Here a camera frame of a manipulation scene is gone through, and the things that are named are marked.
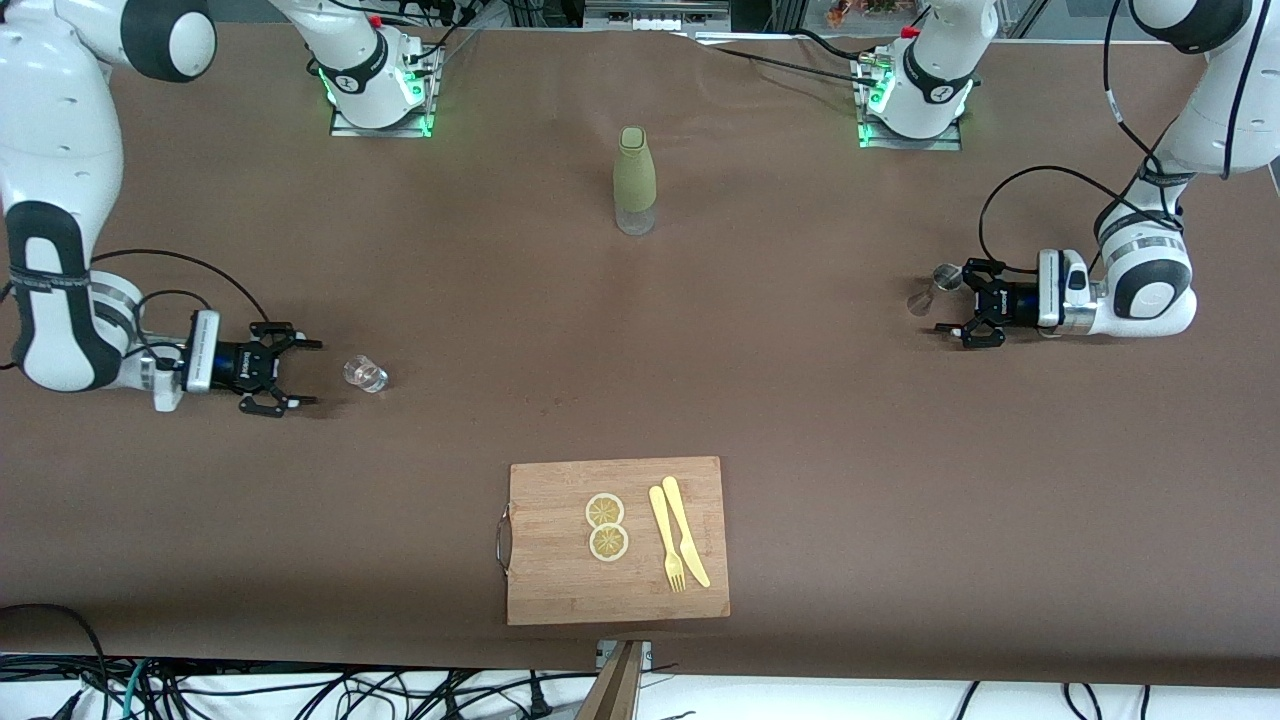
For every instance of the grey metal box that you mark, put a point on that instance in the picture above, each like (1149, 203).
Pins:
(650, 18)

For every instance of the wooden post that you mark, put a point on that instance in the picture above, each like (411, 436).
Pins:
(615, 690)

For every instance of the green sleeved glass bottle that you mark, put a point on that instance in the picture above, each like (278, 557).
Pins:
(635, 175)

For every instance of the wooden cutting board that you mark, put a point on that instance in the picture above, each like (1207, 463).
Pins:
(560, 590)

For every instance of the small metal bracket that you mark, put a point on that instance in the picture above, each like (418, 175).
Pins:
(646, 652)

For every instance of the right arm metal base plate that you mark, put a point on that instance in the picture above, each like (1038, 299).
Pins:
(380, 132)

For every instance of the yellow plastic knife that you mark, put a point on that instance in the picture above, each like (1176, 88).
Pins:
(675, 505)

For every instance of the orange flower decoration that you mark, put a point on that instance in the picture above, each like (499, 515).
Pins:
(850, 10)

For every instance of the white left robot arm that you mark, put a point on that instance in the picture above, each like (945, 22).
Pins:
(1150, 290)

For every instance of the clear glass shaker cup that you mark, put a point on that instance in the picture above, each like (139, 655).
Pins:
(368, 376)

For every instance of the brown table cover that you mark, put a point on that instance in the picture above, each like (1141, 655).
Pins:
(800, 400)

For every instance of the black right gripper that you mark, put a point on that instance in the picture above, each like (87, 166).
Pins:
(232, 365)

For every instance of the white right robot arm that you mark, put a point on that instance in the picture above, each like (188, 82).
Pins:
(50, 150)

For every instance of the lemon slice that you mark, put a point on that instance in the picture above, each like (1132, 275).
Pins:
(604, 511)
(609, 543)

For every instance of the steel measuring jigger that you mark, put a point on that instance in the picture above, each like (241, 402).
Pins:
(945, 277)

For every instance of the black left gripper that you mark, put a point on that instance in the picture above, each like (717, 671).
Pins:
(1014, 303)

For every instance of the yellow plastic fork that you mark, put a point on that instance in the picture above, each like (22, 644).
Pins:
(661, 520)

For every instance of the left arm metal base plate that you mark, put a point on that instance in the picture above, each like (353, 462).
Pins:
(910, 144)

